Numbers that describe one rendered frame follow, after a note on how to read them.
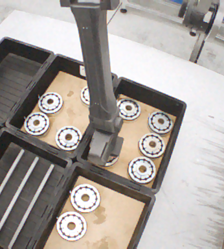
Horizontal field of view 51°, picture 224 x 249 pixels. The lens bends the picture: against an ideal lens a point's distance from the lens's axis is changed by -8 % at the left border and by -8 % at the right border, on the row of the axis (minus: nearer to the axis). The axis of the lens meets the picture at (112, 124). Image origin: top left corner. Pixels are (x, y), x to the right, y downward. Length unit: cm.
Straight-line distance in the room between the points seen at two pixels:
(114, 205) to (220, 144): 64
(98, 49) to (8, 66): 80
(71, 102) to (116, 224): 53
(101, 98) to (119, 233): 50
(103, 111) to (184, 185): 62
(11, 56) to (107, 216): 88
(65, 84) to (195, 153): 67
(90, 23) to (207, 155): 91
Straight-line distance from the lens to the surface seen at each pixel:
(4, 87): 118
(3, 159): 101
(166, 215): 108
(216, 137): 129
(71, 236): 87
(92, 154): 70
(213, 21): 104
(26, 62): 125
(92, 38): 50
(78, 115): 103
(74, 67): 111
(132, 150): 98
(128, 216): 91
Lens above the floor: 172
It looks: 61 degrees down
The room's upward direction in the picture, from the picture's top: 10 degrees clockwise
